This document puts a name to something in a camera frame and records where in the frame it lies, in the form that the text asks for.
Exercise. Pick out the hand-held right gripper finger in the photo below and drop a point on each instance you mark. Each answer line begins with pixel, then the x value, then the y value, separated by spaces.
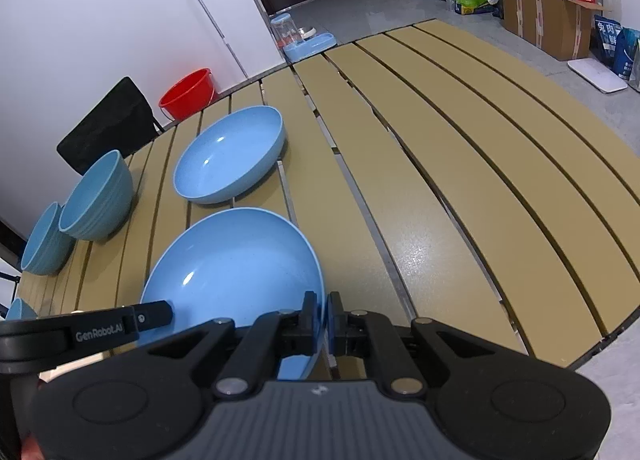
pixel 330 320
pixel 319 335

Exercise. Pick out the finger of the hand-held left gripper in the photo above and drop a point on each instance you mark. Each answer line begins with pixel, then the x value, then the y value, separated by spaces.
pixel 155 316

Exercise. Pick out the blue ribbed bowl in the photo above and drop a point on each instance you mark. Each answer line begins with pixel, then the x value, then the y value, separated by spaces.
pixel 20 311
pixel 100 205
pixel 42 245

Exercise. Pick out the blue deep plate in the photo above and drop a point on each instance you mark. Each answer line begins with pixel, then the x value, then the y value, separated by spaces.
pixel 225 155
pixel 225 265

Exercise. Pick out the black folding chair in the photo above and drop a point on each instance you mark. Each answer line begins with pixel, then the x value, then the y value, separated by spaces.
pixel 110 125

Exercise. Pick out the red plastic bucket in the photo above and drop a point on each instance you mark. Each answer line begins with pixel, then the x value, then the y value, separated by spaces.
pixel 187 95

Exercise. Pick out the blue pet feeder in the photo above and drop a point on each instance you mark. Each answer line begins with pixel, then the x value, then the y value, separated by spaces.
pixel 310 45

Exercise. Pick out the white flat mop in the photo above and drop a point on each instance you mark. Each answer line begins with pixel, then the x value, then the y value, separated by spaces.
pixel 215 25

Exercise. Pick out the white flat board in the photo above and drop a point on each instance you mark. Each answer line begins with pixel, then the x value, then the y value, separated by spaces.
pixel 600 75

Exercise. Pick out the large cardboard box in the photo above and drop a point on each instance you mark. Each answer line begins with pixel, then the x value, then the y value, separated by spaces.
pixel 545 15

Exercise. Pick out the dark blue printed bag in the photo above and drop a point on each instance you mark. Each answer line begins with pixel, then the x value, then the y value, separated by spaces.
pixel 607 35

